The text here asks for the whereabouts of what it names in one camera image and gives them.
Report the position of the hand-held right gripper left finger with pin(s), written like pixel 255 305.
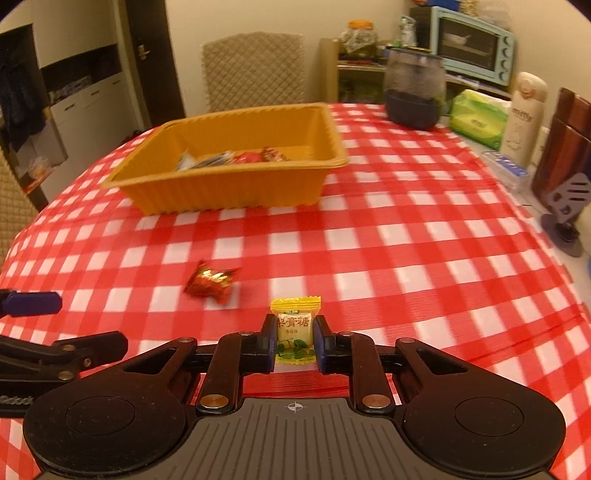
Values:
pixel 271 345

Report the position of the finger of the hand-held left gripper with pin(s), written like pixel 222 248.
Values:
pixel 32 303
pixel 83 353

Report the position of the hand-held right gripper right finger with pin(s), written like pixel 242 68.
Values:
pixel 321 347

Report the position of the yellow candy packet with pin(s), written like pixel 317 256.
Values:
pixel 295 332

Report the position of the red gold foil candy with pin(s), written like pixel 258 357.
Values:
pixel 210 282

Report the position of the orange ribbed plastic tray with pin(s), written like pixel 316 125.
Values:
pixel 221 189

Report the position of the plain red snack packet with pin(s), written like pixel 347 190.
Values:
pixel 247 158

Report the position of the brown red twisted candy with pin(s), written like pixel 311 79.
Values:
pixel 273 154

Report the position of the grey snack packets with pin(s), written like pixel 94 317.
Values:
pixel 203 161

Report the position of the beige quilted chair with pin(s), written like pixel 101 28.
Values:
pixel 14 212
pixel 254 69

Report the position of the red white checkered tablecloth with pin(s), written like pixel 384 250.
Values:
pixel 415 258

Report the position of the clear bag on floor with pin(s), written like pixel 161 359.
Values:
pixel 39 170

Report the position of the dark hanging coat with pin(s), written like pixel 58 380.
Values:
pixel 21 101

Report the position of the white cabinet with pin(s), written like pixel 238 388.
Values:
pixel 87 92

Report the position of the blue white flat box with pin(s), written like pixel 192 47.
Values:
pixel 505 168

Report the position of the dark brown door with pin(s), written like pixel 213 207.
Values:
pixel 147 60

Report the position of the wooden shelf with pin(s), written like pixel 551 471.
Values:
pixel 351 78

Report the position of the dark glass jar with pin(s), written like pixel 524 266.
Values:
pixel 415 92

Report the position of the green tissue pack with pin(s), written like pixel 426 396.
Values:
pixel 478 117

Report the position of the grey phone stand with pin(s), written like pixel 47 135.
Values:
pixel 570 207

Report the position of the white thermos bottle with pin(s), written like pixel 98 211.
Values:
pixel 524 120

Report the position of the jar with orange lid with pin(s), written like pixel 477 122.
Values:
pixel 360 39

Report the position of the dark red striped wooden box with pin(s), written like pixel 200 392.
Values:
pixel 565 147

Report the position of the light blue toaster oven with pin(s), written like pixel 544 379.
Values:
pixel 471 48

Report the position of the blue tray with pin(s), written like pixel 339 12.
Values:
pixel 438 4

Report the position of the clear jar of nuts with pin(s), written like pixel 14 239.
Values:
pixel 470 7

